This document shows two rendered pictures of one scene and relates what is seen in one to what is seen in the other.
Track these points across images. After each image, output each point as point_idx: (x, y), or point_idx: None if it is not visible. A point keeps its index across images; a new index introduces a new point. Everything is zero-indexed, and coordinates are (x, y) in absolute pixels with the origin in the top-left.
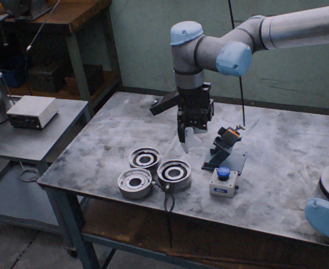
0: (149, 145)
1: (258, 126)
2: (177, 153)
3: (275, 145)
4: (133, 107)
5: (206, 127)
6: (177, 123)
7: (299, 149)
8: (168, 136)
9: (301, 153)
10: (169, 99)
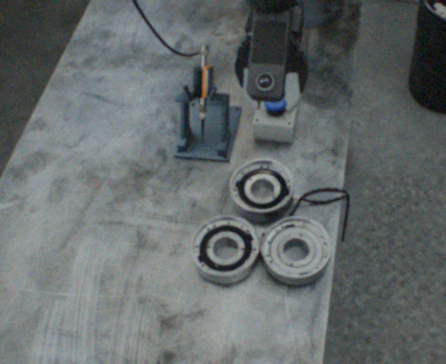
0: (157, 265)
1: (106, 92)
2: (184, 208)
3: (164, 69)
4: None
5: (303, 28)
6: (303, 60)
7: (175, 42)
8: (126, 234)
9: (186, 40)
10: (288, 34)
